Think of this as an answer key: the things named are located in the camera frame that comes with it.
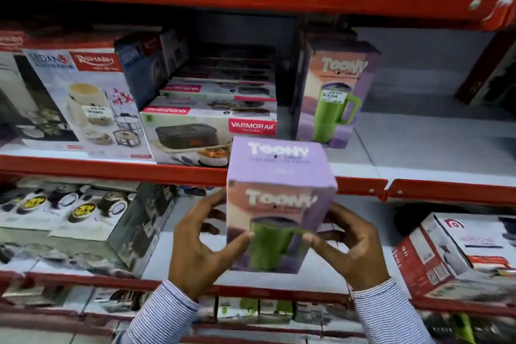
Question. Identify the person's left hand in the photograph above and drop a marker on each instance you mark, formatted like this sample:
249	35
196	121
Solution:
189	255

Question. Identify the person's right hand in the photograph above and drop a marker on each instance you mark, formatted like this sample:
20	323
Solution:
361	255

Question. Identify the person's left thumb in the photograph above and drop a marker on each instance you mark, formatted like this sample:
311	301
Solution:
236	247

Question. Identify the person's right thumb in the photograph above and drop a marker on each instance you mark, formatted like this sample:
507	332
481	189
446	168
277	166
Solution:
320	247

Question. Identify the person's right middle finger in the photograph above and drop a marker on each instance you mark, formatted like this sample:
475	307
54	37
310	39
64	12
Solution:
330	235

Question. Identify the person's left middle finger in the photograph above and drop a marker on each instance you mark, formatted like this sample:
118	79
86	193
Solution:
215	216

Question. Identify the purple green mug box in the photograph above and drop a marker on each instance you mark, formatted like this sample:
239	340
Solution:
334	93
278	178

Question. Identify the person's right forearm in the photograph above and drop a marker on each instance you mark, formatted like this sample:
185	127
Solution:
389	315

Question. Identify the person's left forearm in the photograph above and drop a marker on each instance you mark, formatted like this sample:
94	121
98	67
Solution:
161	315

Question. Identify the white green small carton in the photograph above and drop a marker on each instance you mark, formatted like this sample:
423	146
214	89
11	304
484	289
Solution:
276	311
237	309

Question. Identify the white red lunch box carton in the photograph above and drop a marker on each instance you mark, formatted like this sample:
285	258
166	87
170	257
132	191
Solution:
189	134
217	89

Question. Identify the red white appliance carton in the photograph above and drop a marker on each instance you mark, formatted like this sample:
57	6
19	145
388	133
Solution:
455	255

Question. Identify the steel container set carton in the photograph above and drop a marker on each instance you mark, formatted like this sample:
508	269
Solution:
80	222

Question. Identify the white cookware carton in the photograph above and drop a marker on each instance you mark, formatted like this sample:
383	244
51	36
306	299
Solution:
100	299

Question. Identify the blue tiffin carton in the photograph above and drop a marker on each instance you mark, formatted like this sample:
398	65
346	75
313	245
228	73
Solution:
141	69

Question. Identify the white tiffin carton red label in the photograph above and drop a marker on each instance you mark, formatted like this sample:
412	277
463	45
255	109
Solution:
24	106
92	106

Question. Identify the dark tiffin carton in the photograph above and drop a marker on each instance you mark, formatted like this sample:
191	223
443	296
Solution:
174	51

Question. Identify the dark brown carton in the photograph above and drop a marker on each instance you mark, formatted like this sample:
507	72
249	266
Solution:
487	73

